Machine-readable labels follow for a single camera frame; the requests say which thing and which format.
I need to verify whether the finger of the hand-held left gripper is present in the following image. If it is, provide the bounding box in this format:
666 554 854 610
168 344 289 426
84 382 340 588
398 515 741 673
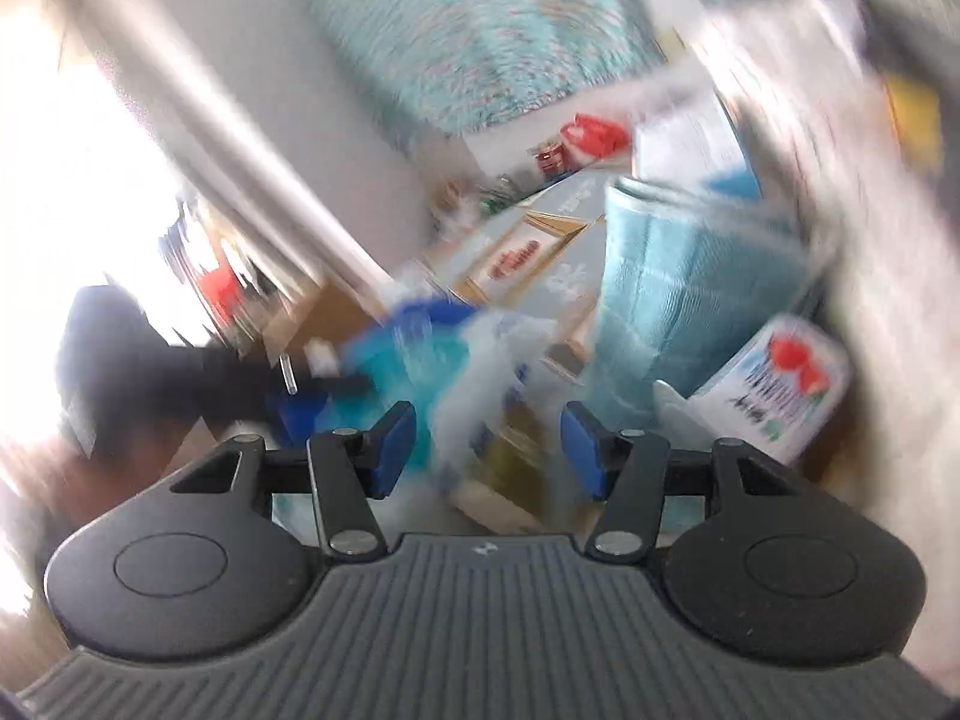
266 356 376 442

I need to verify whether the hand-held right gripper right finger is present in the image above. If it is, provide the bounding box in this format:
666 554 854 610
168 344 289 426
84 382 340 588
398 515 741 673
562 401 790 560

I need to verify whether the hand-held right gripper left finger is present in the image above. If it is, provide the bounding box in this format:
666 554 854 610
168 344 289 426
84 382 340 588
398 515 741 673
171 401 417 560

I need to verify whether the brown cardboard box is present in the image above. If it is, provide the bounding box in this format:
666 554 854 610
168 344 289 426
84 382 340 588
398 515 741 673
259 277 391 368

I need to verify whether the translucent plastic bag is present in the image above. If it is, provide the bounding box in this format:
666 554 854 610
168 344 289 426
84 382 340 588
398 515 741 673
330 300 563 496

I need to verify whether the white milk pouch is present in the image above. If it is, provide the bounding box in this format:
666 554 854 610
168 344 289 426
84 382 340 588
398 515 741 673
652 313 854 466

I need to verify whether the teal waffle towel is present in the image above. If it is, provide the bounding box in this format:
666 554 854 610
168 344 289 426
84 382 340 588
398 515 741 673
589 178 818 428

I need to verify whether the white curtain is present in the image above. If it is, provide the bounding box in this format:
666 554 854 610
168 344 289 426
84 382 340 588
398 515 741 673
67 0 391 301

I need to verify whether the red plastic bag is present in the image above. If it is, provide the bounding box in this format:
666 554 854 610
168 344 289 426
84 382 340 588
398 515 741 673
561 112 632 160

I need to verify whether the teal floral wall cloth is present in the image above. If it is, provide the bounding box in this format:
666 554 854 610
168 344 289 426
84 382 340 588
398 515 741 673
296 0 668 140

